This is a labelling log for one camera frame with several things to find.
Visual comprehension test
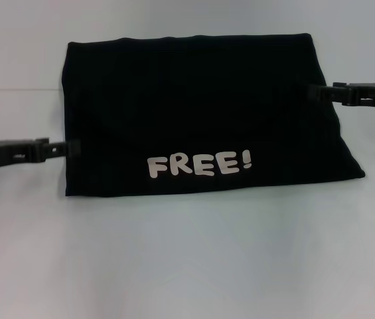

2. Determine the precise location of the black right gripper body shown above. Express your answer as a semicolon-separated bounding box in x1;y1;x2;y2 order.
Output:
347;81;375;110

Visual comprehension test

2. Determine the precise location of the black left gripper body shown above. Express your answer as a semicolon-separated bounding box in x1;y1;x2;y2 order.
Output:
0;138;39;173

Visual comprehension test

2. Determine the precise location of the black t-shirt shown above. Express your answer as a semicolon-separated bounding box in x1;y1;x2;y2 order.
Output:
59;32;367;199

